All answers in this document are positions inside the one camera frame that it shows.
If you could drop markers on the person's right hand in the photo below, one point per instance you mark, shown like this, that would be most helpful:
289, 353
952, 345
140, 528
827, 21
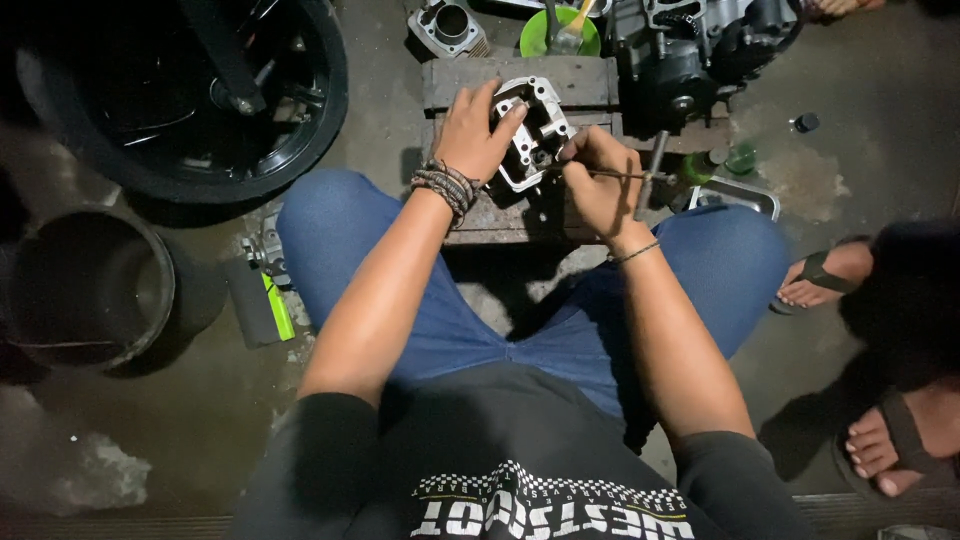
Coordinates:
611, 191

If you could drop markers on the person's left hand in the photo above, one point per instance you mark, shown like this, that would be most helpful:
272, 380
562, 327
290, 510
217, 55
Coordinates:
469, 139

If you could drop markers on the silver engine cylinder head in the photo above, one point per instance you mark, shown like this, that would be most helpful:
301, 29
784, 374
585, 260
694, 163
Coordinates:
541, 112

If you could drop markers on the green glass bottle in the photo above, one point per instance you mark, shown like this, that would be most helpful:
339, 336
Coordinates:
709, 163

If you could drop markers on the grey engine cylinder block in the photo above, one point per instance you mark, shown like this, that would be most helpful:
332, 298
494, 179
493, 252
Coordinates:
448, 28

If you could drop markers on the grey wooden work block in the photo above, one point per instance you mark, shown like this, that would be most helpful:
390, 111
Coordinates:
570, 82

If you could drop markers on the green plastic bowl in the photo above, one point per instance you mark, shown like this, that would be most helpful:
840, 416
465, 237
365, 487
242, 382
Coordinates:
540, 37

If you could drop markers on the shiny metal tray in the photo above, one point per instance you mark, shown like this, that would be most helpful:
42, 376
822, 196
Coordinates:
739, 196

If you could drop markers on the dark motorcycle engine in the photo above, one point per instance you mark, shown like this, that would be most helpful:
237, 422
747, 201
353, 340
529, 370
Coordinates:
690, 52

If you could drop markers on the person's blue jeans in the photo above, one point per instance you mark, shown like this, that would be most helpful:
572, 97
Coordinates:
480, 300

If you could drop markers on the small black cap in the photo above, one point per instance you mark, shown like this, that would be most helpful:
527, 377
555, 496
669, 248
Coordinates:
806, 122

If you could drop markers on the small grey metal part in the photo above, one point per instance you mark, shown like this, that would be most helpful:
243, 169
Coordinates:
268, 249

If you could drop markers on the black and green flat box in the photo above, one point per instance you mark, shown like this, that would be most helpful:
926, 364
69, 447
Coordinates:
259, 304

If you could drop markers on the black motorcycle wheel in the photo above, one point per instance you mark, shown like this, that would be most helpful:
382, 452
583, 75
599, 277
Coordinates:
187, 97

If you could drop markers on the person's black printed shirt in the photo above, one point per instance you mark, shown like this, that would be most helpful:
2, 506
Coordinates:
487, 465

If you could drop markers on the black round bucket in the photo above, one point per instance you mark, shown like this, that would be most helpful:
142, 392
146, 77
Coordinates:
82, 289

